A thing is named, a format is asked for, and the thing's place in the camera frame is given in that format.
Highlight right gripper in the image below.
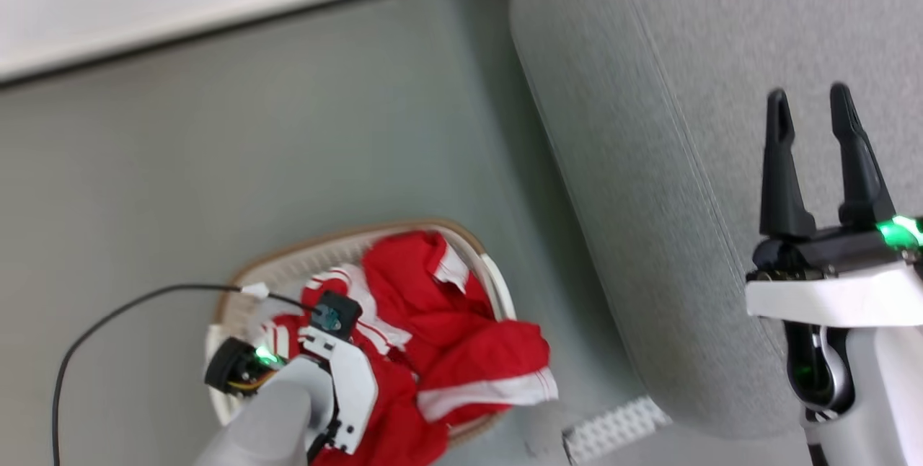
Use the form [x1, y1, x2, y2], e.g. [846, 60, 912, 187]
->
[745, 82, 923, 327]

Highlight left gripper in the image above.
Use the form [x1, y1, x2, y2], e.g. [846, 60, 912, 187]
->
[204, 327, 380, 454]

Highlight red white sports jersey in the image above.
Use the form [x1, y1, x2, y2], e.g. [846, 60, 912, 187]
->
[256, 230, 560, 466]

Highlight white perforated basket brown rim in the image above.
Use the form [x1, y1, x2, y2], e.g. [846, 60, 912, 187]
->
[204, 219, 518, 450]

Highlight grey fabric sofa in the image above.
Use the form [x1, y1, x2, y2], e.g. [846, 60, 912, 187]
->
[508, 0, 923, 439]

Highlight white studded plastic piece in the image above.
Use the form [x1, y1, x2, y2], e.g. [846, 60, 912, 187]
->
[561, 395, 673, 465]

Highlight thin black cable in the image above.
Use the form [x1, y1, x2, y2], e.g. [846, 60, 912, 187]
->
[52, 283, 318, 466]

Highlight white black wall baseboard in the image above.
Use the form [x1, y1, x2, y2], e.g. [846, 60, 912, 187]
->
[0, 0, 521, 84]

